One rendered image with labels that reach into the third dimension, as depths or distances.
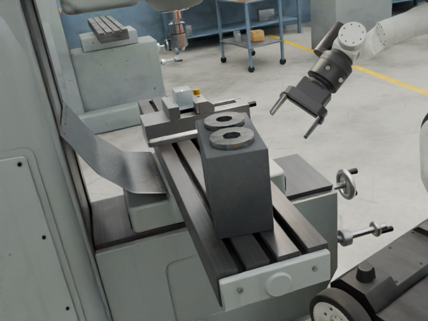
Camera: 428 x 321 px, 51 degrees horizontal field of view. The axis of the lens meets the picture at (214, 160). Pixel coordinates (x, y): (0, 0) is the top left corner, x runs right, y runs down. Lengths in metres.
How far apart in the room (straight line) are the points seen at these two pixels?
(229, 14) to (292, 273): 7.47
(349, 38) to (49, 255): 0.95
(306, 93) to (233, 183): 0.38
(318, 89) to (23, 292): 0.95
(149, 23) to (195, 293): 6.68
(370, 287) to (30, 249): 0.89
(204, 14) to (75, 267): 7.01
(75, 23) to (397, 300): 7.07
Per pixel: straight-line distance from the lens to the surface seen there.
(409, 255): 1.43
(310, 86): 1.16
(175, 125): 1.42
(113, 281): 1.44
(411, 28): 1.24
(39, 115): 1.17
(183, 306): 1.56
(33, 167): 1.20
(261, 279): 0.87
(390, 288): 1.31
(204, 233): 0.96
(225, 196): 0.88
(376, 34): 1.27
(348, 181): 1.67
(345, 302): 1.25
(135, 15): 7.87
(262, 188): 0.89
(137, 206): 1.33
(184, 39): 1.32
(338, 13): 5.70
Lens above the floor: 1.45
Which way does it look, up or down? 25 degrees down
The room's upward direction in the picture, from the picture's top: 8 degrees counter-clockwise
